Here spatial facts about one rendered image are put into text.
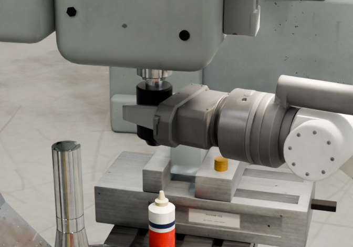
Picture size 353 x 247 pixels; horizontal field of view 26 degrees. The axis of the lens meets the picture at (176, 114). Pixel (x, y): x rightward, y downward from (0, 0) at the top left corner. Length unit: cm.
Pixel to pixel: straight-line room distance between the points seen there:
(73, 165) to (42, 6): 29
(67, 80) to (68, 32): 414
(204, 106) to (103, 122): 337
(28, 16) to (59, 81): 413
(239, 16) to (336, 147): 20
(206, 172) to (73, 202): 58
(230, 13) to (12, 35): 26
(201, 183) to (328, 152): 40
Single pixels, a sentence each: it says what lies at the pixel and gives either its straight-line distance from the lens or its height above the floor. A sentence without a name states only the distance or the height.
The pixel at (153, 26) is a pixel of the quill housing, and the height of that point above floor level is 137.
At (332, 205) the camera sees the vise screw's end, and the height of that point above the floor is 100.
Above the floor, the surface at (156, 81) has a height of 127.
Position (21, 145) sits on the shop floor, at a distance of 406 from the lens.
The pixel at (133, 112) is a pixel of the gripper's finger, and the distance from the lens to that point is 97.
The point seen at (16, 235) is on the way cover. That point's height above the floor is 95.
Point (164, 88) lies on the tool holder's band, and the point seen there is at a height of 126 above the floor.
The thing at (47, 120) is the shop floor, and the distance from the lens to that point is 437.
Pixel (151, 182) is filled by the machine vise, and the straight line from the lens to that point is 123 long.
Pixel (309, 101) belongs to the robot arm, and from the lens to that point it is 89.
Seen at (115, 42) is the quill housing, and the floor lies 135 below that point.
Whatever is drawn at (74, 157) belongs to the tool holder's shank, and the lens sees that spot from 63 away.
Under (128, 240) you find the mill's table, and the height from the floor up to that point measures 95.
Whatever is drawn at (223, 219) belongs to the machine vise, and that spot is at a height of 99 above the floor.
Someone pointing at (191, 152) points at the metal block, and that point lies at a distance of 124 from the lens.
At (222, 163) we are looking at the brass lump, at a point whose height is 108.
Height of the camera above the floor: 158
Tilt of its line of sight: 21 degrees down
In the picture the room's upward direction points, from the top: straight up
